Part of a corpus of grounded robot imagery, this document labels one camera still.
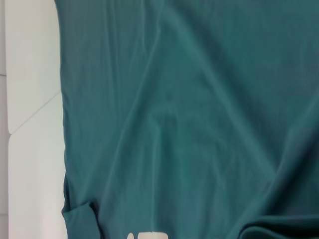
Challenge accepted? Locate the teal t-shirt with beige print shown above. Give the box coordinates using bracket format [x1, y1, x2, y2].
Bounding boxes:
[53, 0, 319, 239]

